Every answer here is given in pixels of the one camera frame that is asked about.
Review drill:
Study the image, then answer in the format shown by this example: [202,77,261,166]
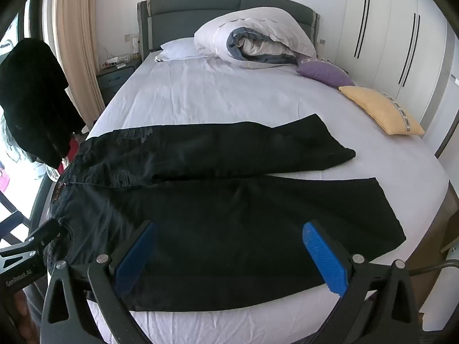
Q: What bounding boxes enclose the black window frame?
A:
[22,0,45,44]

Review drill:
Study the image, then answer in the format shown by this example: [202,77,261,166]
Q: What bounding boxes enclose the hanging black garment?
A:
[0,39,87,169]

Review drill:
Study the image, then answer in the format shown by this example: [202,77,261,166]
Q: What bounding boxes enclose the beige curtain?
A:
[52,0,106,130]

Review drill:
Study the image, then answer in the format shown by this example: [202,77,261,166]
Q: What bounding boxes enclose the person's left hand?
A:
[12,287,34,335]

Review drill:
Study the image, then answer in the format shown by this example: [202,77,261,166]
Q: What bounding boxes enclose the white wardrobe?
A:
[335,0,459,158]

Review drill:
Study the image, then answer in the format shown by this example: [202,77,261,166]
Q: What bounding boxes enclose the grey padded headboard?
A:
[137,0,320,61]

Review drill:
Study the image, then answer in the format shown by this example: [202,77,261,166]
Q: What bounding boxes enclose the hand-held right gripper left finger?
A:
[42,220,158,344]

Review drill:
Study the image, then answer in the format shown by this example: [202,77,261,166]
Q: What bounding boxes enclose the bed with white sheet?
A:
[39,55,450,344]

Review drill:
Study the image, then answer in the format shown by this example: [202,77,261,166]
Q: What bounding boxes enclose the small white boxes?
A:
[100,54,134,69]

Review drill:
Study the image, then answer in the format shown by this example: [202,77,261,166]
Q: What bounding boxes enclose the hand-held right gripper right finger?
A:
[302,220,422,344]

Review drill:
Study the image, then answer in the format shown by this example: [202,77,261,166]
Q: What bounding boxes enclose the purple cushion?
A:
[297,57,355,88]

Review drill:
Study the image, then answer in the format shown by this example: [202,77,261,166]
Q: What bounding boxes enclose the yellow cushion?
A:
[339,86,425,136]

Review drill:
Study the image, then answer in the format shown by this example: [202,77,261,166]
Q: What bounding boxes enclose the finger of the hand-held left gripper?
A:
[0,218,63,276]

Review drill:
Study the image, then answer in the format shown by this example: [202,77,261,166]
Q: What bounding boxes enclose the white pillow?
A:
[155,38,216,62]

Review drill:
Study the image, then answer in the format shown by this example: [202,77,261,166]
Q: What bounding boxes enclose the grey cable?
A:
[409,261,459,276]

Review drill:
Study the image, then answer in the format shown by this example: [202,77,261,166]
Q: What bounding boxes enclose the black pants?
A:
[43,114,407,312]

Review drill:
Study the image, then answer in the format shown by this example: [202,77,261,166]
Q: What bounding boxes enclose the rolled white grey duvet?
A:
[194,6,318,69]

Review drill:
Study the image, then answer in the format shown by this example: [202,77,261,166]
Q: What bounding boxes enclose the grey nightstand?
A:
[96,58,142,106]

